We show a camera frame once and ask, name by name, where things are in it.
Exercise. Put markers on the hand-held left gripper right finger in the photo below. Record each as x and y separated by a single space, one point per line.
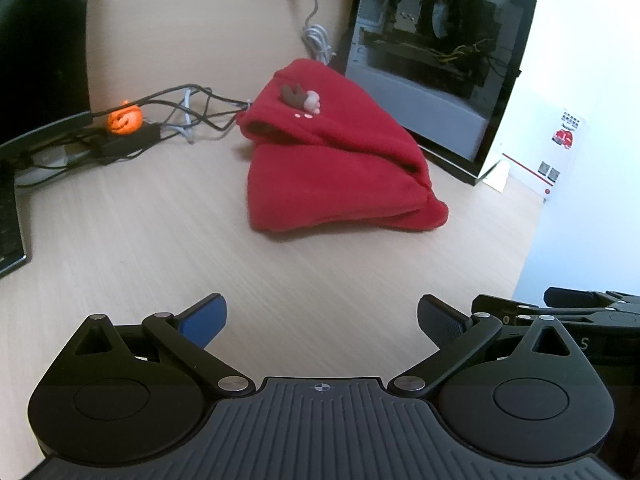
442 322

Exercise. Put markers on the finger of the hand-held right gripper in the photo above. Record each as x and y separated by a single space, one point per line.
600 298
590 316

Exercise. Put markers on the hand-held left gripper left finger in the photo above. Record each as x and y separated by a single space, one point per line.
202 322

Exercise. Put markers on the red fleece garment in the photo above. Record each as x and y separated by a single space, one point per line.
340 170

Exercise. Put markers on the white printed leaflet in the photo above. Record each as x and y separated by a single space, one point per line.
565 160

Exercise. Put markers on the black power adapter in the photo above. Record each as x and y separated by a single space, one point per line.
125 142

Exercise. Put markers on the orange pumpkin figure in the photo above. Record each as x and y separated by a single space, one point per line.
125 119

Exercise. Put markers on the black keyboard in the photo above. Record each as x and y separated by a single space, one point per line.
10 220

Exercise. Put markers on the glass-sided computer case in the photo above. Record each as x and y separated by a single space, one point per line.
440 50

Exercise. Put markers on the dark monitor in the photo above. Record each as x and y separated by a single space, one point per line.
40 35

